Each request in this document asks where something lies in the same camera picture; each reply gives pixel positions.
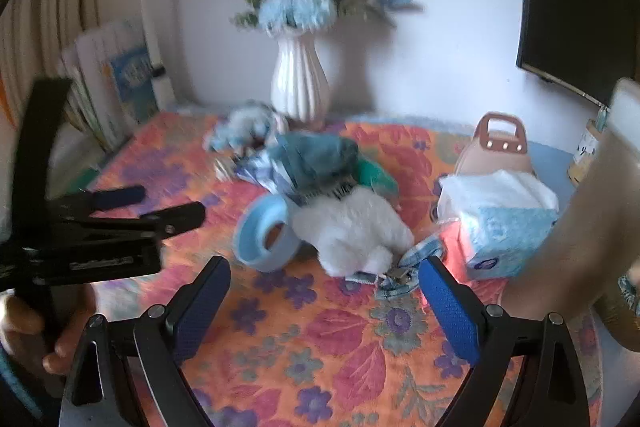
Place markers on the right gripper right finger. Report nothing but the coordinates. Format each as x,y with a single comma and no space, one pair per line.
485,337

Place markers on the floral orange tablecloth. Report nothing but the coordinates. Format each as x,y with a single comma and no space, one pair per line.
289,348

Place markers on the person's left hand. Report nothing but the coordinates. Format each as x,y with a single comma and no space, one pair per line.
21,329

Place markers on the dark teal cloth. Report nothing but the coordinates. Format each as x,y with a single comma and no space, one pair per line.
304,161

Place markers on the blue plaid bow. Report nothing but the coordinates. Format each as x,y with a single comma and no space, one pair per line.
403,278

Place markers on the blue stitch plush toy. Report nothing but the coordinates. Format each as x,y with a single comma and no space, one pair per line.
248,128

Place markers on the white ribbed ceramic vase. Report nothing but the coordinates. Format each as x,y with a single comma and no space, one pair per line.
299,88

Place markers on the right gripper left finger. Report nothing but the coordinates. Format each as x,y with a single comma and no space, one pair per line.
165,336

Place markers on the white fluffy plush toy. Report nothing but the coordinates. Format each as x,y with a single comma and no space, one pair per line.
361,232

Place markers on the blue tissue pack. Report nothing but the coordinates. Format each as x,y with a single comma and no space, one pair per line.
504,218

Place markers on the light blue tape roll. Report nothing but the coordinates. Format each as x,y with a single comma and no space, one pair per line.
264,239

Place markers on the stack of children's books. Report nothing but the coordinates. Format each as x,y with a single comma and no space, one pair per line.
112,80

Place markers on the green plastic toy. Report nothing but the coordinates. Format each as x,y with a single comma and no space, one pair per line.
368,173

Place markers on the cork pen holder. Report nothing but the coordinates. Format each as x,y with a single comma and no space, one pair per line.
587,147

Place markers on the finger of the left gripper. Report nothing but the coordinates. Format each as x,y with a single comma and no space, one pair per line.
163,223
99,200

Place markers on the blue printed plastic package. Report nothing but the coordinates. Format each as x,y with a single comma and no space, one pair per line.
256,170

